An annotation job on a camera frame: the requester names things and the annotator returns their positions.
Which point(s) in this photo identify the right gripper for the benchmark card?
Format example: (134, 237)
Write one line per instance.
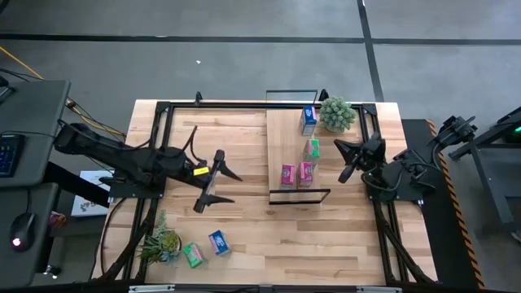
(373, 150)

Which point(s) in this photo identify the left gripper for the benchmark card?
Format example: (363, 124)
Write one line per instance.
(208, 183)

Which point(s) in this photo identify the green Apple Jacks cereal box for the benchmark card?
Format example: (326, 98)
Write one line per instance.
(312, 151)
(193, 254)

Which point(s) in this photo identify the pink cereal box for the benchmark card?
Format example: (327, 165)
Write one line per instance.
(287, 176)
(305, 175)

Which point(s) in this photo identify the blue Frosted Flakes cereal box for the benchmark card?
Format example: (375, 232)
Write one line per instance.
(220, 243)
(308, 121)

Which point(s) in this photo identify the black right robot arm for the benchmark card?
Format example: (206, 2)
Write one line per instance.
(407, 175)

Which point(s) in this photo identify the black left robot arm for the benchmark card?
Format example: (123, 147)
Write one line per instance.
(122, 158)

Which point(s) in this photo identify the yellow label sticker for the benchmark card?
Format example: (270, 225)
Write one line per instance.
(201, 171)

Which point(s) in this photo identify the round pale green succulent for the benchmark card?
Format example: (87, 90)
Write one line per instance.
(337, 115)

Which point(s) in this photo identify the black table clamp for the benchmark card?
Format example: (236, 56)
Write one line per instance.
(198, 98)
(323, 95)

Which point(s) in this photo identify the spiky succulent in black pot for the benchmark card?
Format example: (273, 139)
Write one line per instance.
(163, 244)

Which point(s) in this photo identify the black mat with hazard stripe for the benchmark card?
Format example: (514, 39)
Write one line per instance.
(443, 244)

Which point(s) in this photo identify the white printed box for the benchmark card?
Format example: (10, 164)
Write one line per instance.
(87, 203)

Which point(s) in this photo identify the black metal stand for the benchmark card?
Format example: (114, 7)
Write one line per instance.
(493, 195)

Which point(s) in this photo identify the small pink orange object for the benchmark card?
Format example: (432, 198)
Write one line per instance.
(57, 219)

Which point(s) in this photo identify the grey desk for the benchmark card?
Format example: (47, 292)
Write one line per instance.
(40, 110)
(8, 264)

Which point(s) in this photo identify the black computer mouse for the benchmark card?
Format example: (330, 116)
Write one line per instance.
(22, 230)

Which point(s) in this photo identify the black keyboard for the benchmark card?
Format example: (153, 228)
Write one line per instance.
(10, 154)

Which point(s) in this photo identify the wooden shelf with black frame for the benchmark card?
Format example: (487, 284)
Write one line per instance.
(285, 138)

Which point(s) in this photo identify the grey metal bracket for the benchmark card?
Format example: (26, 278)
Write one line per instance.
(378, 289)
(151, 289)

